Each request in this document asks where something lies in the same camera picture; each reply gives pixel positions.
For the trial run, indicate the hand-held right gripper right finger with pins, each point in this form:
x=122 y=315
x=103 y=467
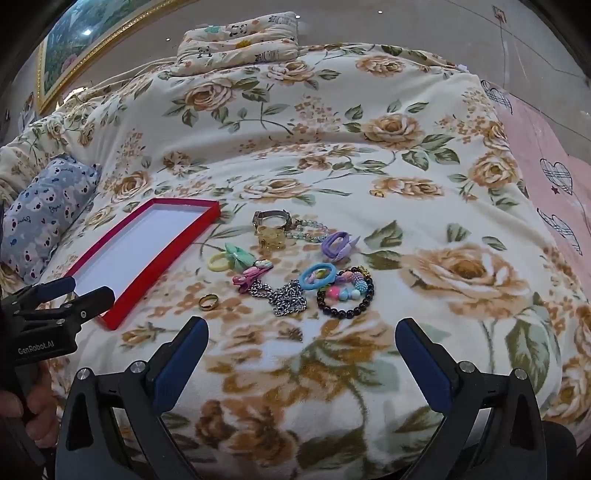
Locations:
x=425 y=364

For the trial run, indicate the red shallow box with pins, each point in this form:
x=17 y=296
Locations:
x=138 y=249

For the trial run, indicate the green hair claw clip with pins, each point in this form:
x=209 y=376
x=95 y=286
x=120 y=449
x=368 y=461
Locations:
x=240 y=256

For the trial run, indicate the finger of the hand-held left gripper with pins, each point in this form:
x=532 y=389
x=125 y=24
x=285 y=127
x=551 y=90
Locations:
x=55 y=286
x=92 y=300

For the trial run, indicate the pink cartoon hair clip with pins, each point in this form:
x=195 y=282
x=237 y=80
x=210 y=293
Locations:
x=249 y=276

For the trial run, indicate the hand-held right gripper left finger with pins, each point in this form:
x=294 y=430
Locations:
x=180 y=364

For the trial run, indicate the gold framed painting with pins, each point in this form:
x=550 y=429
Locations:
x=69 y=41

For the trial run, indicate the person's left hand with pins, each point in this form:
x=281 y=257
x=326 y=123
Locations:
x=46 y=410

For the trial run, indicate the metal band wristwatch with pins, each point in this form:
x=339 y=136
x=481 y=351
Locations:
x=272 y=213

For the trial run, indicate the pink heart print sheet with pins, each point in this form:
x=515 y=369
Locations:
x=549 y=147

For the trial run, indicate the folded panda print quilt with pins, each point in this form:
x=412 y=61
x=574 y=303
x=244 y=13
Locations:
x=231 y=46

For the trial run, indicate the yellow translucent hair claw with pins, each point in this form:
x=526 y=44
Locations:
x=272 y=239

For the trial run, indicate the blue bear print pillow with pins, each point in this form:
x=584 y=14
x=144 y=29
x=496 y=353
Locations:
x=51 y=203

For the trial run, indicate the floral blanket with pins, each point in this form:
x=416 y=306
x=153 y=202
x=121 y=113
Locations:
x=323 y=152

